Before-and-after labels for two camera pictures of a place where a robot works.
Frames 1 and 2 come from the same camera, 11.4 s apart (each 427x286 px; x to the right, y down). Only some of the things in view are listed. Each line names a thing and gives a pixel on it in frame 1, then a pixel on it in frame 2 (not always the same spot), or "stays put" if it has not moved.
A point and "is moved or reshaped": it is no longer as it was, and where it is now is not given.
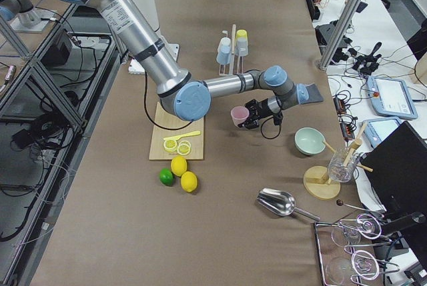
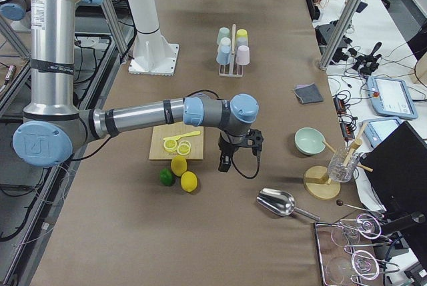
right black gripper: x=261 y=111 -> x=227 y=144
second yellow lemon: x=189 y=181 stays put
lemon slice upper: x=169 y=145 stays put
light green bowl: x=309 y=141 stays put
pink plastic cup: x=239 y=114 is moved or reshaped
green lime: x=167 y=177 stays put
